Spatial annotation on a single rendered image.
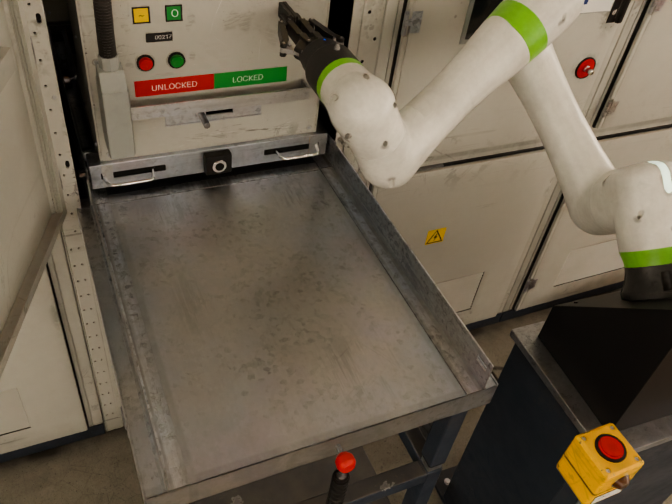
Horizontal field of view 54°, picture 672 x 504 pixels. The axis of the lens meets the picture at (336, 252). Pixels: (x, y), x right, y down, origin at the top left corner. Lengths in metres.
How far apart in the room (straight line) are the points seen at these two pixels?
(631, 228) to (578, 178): 0.19
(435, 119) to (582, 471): 0.63
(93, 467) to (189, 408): 0.98
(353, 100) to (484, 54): 0.29
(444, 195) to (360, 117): 0.83
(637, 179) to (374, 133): 0.51
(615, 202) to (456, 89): 0.38
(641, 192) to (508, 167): 0.67
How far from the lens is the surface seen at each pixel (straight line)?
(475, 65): 1.22
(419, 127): 1.17
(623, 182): 1.33
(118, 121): 1.31
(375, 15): 1.45
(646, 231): 1.32
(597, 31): 1.83
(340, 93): 1.07
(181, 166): 1.52
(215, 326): 1.23
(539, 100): 1.46
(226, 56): 1.42
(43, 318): 1.68
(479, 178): 1.88
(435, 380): 1.21
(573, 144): 1.46
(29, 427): 2.01
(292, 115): 1.54
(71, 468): 2.09
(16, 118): 1.31
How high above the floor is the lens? 1.79
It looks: 43 degrees down
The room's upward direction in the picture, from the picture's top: 9 degrees clockwise
